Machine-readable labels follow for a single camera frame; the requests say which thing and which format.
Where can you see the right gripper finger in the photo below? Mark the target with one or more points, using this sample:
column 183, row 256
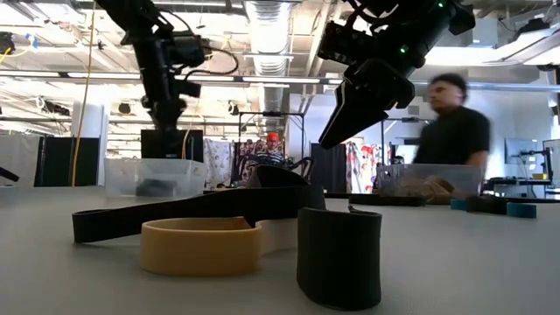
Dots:
column 354, row 114

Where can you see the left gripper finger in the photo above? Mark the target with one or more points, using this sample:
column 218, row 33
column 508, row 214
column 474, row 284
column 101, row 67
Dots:
column 167, row 116

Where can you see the long black rubber band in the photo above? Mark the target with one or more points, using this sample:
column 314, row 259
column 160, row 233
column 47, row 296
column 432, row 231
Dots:
column 131, row 219

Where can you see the short wide black rubber band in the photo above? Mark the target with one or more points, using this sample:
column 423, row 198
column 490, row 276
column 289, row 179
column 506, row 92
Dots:
column 339, row 262

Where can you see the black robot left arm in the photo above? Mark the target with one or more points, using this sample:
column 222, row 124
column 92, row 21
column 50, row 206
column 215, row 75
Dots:
column 151, row 61

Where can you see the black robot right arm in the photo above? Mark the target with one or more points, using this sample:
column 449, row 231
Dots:
column 420, row 30

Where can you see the teal rubber band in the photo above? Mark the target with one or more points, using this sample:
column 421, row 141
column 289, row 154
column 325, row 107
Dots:
column 458, row 205
column 521, row 211

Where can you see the black monitor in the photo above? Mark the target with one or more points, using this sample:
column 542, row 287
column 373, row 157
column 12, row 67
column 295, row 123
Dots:
column 192, row 144

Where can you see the colourful patterned cloth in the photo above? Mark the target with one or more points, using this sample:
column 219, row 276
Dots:
column 363, row 166

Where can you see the black curtain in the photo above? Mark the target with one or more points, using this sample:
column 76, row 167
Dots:
column 328, row 168

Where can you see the person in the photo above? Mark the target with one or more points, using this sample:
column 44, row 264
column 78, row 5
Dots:
column 455, row 131
column 269, row 155
column 397, row 160

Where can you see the black and white cloth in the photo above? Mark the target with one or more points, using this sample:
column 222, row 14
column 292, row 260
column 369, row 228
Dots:
column 219, row 157

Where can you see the clear plastic bin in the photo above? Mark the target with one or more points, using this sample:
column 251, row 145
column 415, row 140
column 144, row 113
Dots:
column 122, row 175

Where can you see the grey mesh basket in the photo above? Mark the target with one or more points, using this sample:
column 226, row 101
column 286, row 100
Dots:
column 394, row 179

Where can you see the black clothes rack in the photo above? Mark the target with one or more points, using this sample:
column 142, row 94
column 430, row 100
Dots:
column 271, row 114

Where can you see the red patterned cloth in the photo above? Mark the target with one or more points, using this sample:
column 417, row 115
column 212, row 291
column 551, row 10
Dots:
column 247, row 153

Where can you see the long ceiling light bar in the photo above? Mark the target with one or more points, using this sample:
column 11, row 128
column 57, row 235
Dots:
column 262, row 79

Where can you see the black partition panel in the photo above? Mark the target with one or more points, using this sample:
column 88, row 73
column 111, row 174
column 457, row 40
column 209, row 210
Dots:
column 57, row 162

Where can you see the grey wall vent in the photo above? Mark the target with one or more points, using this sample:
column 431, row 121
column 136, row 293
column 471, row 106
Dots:
column 414, row 109

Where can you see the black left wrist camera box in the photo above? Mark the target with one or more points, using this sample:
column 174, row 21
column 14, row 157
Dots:
column 188, row 50

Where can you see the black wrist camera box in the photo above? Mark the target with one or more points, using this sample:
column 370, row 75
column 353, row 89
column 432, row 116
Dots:
column 345, row 44
column 188, row 50

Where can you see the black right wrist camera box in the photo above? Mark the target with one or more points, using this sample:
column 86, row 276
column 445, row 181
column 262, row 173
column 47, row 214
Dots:
column 345, row 44

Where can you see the silver air duct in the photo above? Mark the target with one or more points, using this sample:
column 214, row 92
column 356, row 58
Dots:
column 267, row 35

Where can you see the black aluminium table frame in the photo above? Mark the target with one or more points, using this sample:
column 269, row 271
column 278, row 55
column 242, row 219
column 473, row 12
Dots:
column 542, row 200

